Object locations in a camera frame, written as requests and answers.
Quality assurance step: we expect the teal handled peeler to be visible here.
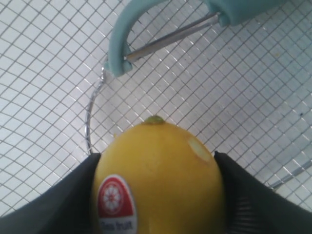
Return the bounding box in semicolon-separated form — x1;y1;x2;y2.
104;0;294;78

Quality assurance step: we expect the metal wire mesh basket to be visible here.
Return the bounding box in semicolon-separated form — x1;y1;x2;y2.
0;0;312;216

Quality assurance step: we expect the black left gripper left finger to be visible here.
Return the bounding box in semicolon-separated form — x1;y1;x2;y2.
0;153;100;234

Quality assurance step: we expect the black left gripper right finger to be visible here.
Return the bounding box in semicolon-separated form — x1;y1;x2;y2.
214;151;312;234

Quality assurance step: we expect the yellow lemon with sticker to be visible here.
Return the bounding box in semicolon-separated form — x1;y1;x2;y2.
91;116;226;234

